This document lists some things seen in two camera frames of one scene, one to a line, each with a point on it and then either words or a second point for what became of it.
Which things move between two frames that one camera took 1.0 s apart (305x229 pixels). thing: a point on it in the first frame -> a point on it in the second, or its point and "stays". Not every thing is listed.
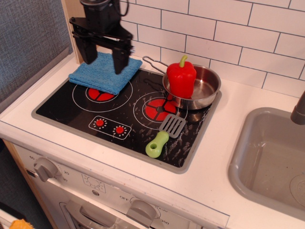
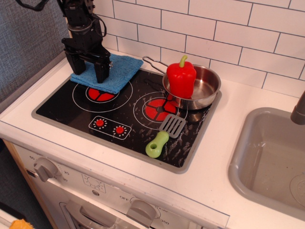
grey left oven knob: x=45 y=169 stays
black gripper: x=103 y=26 -> x=86 y=41
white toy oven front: x=77 y=197 stays
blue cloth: x=101 y=75 stays
